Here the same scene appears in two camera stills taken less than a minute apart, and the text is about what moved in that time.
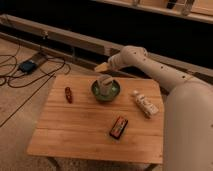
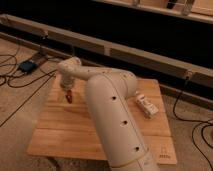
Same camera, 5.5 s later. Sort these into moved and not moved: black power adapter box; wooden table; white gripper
Moved: white gripper
Not moved: wooden table; black power adapter box
